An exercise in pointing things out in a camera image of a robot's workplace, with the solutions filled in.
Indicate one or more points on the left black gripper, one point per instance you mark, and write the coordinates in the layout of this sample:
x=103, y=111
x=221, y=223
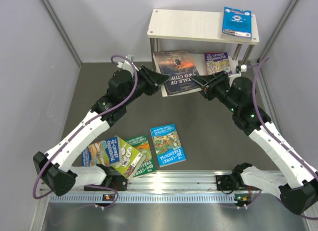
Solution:
x=153, y=80

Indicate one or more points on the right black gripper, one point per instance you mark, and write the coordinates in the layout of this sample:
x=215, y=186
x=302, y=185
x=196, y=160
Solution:
x=210, y=82

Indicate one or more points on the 52-storey treehouse purple book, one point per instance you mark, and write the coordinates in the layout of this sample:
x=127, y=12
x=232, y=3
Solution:
x=217, y=63

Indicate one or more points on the tale of two cities book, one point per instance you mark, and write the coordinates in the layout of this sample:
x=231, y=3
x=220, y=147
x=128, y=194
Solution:
x=180, y=66

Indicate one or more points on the blue back-cover book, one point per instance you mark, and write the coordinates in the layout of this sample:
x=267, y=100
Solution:
x=236, y=23

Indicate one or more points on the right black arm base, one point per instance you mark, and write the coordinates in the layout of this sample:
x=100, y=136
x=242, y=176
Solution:
x=226, y=183

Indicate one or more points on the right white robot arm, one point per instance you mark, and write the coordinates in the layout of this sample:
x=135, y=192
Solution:
x=297, y=187

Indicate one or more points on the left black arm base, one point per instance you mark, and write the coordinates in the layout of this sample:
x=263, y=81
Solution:
x=111, y=182

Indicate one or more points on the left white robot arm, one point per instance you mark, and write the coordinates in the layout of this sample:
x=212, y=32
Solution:
x=54, y=167

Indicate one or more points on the white two-tier wooden shelf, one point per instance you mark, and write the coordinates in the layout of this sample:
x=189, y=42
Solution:
x=202, y=26

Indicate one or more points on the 26-storey treehouse blue book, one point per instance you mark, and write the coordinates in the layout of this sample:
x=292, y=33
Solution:
x=167, y=145

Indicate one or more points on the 104-storey treehouse green book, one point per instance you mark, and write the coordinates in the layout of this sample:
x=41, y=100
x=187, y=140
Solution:
x=141, y=143

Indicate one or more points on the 65-storey treehouse lime book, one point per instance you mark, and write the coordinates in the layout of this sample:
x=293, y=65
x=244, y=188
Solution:
x=131, y=160

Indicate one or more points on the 91-storey treehouse blue book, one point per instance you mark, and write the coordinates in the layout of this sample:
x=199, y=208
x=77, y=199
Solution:
x=106, y=152

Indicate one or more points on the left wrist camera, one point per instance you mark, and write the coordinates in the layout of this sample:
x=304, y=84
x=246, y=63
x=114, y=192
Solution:
x=125, y=65

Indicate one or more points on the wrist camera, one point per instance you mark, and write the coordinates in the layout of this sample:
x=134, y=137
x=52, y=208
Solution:
x=125, y=65
x=239, y=70

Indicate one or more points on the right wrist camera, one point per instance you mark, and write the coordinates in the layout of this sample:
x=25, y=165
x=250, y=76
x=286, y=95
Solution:
x=239, y=70

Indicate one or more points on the aluminium mounting rail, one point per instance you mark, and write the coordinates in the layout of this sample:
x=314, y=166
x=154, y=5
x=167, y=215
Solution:
x=172, y=187

